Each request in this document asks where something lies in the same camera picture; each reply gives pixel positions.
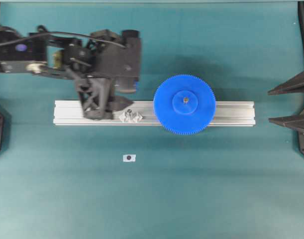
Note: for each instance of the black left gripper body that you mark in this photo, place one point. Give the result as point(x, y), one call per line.
point(100, 54)

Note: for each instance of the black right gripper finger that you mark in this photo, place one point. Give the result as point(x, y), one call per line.
point(293, 122)
point(293, 85)

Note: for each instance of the white sticker with dot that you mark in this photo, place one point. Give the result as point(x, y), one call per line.
point(129, 158)

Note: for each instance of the aluminium extrusion rail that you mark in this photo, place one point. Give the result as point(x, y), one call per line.
point(228, 113)

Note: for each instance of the large blue plastic gear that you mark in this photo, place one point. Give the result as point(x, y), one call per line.
point(184, 118)

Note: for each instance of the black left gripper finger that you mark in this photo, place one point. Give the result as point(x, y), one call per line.
point(118, 103)
point(95, 96)

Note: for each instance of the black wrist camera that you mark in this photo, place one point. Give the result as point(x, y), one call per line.
point(128, 62)

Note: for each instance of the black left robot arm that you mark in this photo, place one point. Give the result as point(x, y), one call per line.
point(39, 53)

